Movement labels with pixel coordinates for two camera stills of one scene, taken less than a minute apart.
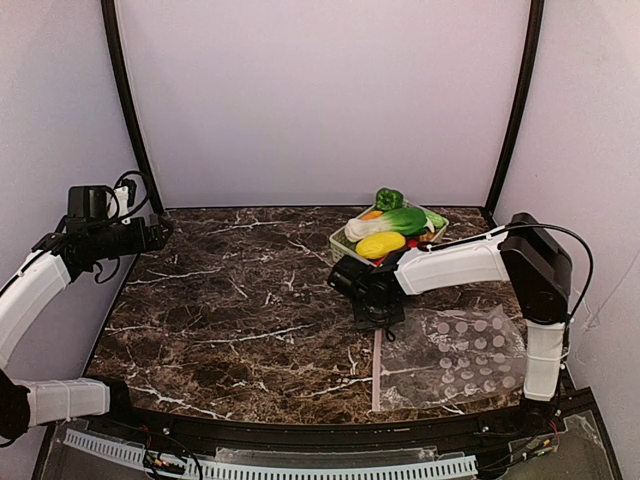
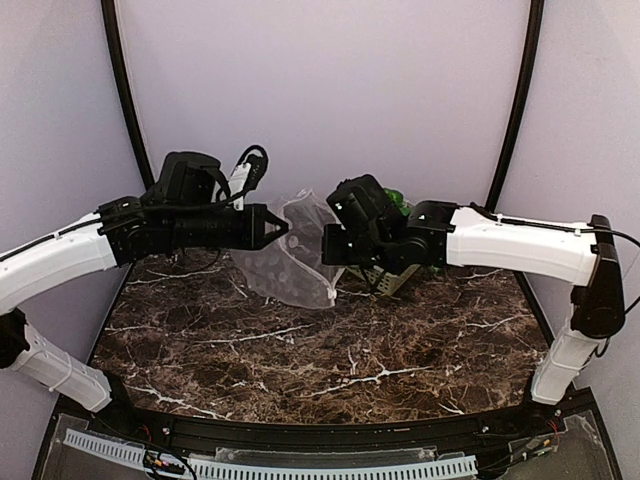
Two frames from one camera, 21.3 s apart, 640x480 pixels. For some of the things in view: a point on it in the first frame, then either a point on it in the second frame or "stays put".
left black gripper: x=151 y=231 to x=257 y=226
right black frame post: x=535 y=41 stays put
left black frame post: x=111 y=16 stays put
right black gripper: x=376 y=316 to x=338 y=244
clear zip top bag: x=442 y=357 to x=291 y=270
